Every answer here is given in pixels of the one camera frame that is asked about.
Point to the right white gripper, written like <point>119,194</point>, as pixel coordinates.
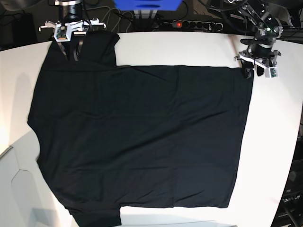
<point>78,40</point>

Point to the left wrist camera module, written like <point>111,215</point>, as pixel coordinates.
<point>271,72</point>

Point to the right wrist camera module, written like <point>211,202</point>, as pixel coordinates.
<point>62,33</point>

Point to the blue plastic box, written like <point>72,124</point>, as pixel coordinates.
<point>166,5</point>

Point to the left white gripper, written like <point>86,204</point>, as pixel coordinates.
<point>249,61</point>

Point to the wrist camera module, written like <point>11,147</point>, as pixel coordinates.
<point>62,33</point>
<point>271,72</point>

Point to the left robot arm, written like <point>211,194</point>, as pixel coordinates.
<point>267,29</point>

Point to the black box with white lettering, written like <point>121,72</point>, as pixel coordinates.
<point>290,210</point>

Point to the black T-shirt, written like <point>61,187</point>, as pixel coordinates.
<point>141,136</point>

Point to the black power strip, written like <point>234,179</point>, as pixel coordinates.
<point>189,25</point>

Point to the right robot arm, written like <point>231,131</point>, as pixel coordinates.
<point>71,28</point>

